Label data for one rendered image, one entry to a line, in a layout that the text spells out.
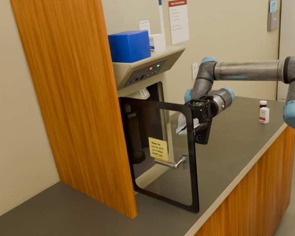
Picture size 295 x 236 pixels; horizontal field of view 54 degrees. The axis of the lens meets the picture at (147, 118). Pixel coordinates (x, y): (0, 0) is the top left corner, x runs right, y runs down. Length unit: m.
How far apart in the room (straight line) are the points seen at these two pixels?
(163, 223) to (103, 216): 0.24
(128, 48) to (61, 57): 0.25
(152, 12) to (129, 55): 0.30
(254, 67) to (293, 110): 0.23
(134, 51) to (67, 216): 0.70
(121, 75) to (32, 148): 0.61
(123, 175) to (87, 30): 0.50
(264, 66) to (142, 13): 0.49
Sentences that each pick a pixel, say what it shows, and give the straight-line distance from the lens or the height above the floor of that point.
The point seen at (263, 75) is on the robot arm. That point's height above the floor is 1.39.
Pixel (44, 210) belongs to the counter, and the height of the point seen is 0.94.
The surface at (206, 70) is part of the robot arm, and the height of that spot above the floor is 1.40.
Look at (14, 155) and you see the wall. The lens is 1.37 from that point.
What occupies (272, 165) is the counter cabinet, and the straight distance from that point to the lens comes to 1.90.
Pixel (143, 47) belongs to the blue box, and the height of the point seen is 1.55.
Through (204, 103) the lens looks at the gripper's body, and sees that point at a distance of 0.98.
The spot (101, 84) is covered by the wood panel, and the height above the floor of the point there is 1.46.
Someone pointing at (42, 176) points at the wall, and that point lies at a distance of 1.47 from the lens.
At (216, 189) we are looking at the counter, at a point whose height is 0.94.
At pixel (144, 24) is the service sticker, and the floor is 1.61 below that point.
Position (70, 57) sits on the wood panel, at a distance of 1.02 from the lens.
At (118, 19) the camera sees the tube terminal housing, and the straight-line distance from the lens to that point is 1.05.
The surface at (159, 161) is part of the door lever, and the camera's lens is 0.94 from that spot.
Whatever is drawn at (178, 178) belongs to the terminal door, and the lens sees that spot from 1.00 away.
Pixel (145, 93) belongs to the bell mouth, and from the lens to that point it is 1.20.
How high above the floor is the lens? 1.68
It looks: 22 degrees down
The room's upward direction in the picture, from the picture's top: 8 degrees counter-clockwise
